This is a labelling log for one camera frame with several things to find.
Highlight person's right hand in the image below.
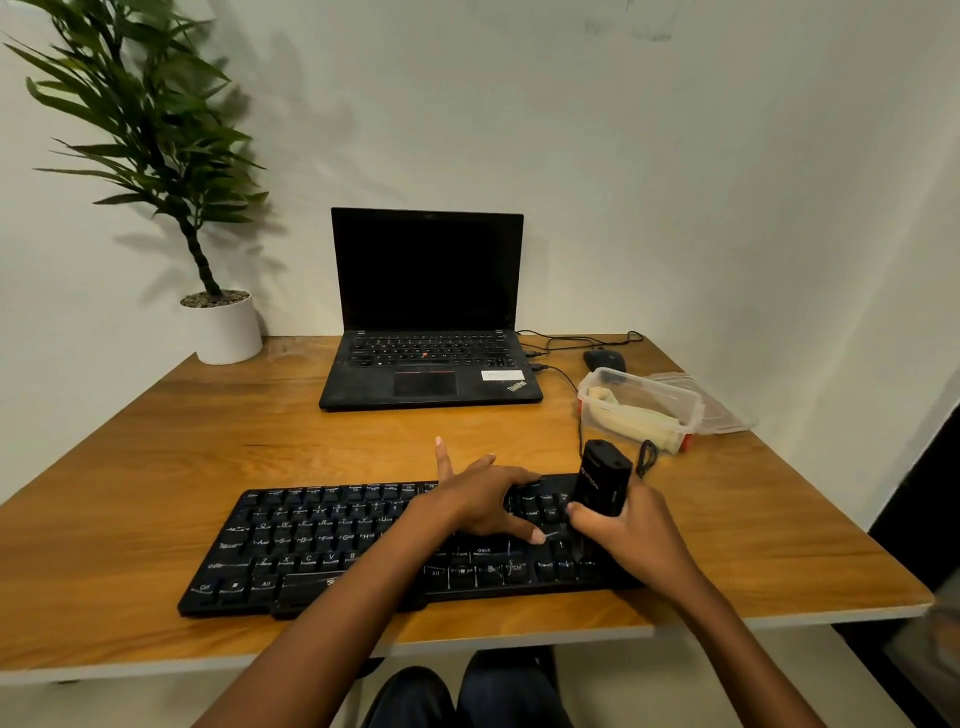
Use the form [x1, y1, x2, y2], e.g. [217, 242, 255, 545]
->
[564, 480, 704, 603]

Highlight person's left hand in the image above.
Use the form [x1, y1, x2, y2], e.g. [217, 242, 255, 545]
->
[408, 437, 547, 546]

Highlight black handheld cleaning device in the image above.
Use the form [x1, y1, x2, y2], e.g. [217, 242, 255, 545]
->
[567, 439, 660, 519]

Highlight person's left forearm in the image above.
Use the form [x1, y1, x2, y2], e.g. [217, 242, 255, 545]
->
[193, 487, 460, 728]

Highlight person's right forearm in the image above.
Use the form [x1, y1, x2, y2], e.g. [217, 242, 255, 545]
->
[658, 568, 828, 728]

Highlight cream cloth bundle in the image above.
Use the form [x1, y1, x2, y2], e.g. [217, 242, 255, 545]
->
[588, 385, 685, 453]

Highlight clear plastic container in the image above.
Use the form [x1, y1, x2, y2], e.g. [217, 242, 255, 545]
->
[576, 367, 705, 455]

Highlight person's right leg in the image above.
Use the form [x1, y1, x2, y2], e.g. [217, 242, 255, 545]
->
[456, 646, 576, 728]

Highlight person's leg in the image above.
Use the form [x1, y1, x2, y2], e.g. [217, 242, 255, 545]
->
[360, 665, 459, 728]
[456, 646, 576, 728]

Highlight black keyboard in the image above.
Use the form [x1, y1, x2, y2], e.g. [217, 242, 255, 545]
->
[177, 472, 646, 621]

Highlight clear plastic lid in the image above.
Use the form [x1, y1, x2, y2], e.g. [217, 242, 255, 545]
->
[648, 371, 758, 437]

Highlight black laptop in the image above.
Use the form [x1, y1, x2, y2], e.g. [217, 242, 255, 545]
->
[318, 207, 545, 412]

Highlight person's left leg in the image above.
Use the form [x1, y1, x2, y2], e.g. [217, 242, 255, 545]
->
[360, 665, 459, 728]

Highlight green plant in white pot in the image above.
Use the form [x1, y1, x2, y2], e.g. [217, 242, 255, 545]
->
[3, 0, 270, 366]

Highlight black furniture piece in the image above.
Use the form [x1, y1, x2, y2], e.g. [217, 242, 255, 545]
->
[832, 382, 960, 728]

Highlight black keyboard cable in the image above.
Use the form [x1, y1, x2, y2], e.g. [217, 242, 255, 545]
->
[527, 363, 586, 456]

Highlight black mouse cable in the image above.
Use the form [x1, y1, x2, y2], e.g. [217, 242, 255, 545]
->
[516, 329, 645, 355]

